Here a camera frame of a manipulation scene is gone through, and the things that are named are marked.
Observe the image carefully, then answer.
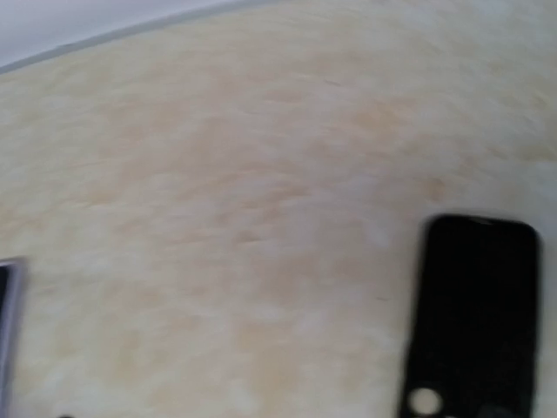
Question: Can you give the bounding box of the black phone case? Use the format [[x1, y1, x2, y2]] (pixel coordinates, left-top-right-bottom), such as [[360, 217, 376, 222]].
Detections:
[[396, 213, 543, 417]]

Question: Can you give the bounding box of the lilac phone case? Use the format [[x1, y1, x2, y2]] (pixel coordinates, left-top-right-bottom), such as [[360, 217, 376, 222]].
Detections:
[[1, 258, 26, 417]]

